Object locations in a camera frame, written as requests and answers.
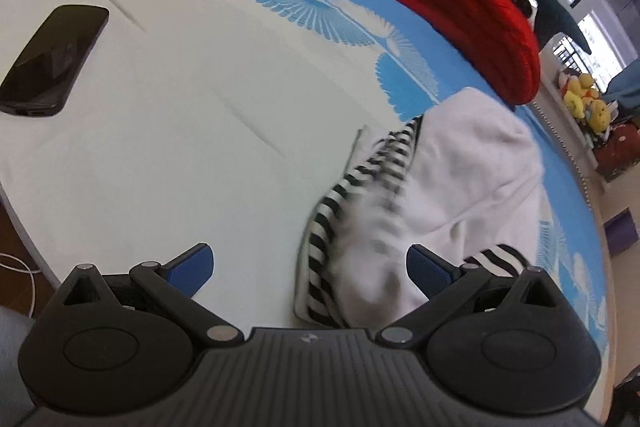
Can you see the person's jeans leg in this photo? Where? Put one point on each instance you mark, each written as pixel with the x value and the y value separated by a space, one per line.
pixel 12 367

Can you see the yellow plush toy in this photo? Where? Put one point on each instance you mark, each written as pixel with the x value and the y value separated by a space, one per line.
pixel 580 94
pixel 597 114

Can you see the purple box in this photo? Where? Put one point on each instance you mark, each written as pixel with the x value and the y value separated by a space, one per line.
pixel 624 232

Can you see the red folded blanket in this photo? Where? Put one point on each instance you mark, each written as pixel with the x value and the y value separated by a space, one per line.
pixel 470 17

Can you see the black smartphone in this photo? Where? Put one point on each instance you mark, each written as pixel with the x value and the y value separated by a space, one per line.
pixel 52 59

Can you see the blue patterned bed sheet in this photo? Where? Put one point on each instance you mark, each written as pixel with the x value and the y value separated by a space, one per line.
pixel 200 117

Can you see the black white striped hoodie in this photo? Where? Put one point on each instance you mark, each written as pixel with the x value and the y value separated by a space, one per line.
pixel 465 167

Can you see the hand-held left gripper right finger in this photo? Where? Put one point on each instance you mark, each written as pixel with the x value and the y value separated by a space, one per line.
pixel 427 269

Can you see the dark red cushion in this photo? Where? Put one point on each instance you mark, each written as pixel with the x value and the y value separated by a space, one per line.
pixel 620 152

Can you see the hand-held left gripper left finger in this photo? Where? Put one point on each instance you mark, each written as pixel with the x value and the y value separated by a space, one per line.
pixel 192 269

